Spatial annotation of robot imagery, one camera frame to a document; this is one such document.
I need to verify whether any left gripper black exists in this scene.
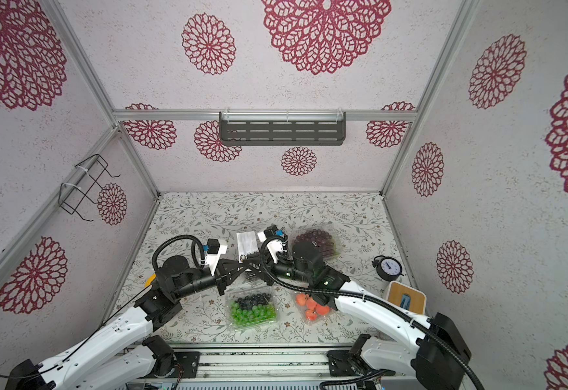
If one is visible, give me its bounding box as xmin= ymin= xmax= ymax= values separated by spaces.
xmin=174 ymin=259 xmax=249 ymax=302

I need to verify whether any white sticker label sheet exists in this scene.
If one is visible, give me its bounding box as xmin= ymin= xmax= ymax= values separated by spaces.
xmin=236 ymin=232 xmax=259 ymax=263

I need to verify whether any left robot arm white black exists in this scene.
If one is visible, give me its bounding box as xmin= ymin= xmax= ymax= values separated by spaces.
xmin=6 ymin=256 xmax=261 ymax=389

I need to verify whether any blackberry clamshell box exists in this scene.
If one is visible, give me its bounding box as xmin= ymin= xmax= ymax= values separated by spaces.
xmin=243 ymin=253 xmax=271 ymax=285

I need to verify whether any green grape blueberry clamshell box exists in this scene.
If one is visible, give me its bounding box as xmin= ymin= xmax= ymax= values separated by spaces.
xmin=226 ymin=286 xmax=278 ymax=330

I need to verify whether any purple grape clamshell box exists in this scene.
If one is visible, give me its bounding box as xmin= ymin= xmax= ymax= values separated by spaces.
xmin=292 ymin=226 xmax=342 ymax=260

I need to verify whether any yellow red plush toy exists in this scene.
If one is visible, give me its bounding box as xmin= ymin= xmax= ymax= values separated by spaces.
xmin=144 ymin=274 xmax=157 ymax=289

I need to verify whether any floral table mat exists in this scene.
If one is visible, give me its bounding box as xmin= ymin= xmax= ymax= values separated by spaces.
xmin=116 ymin=193 xmax=399 ymax=346

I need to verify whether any black alarm clock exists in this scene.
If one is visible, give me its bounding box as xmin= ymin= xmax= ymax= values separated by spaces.
xmin=372 ymin=255 xmax=404 ymax=282

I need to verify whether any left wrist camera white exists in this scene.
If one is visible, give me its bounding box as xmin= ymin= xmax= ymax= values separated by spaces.
xmin=202 ymin=238 xmax=228 ymax=276

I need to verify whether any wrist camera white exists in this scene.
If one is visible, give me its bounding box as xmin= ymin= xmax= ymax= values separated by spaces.
xmin=257 ymin=224 xmax=289 ymax=263
xmin=202 ymin=238 xmax=228 ymax=276

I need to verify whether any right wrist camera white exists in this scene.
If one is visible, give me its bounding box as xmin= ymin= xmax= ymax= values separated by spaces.
xmin=257 ymin=224 xmax=289 ymax=263

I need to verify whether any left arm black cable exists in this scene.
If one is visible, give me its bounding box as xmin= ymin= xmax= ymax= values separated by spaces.
xmin=151 ymin=234 xmax=207 ymax=274

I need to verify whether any grey wall shelf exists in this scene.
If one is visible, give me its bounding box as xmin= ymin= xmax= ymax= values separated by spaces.
xmin=219 ymin=111 xmax=347 ymax=146

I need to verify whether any black wire wall rack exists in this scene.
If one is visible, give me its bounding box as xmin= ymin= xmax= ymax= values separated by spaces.
xmin=58 ymin=154 xmax=120 ymax=223

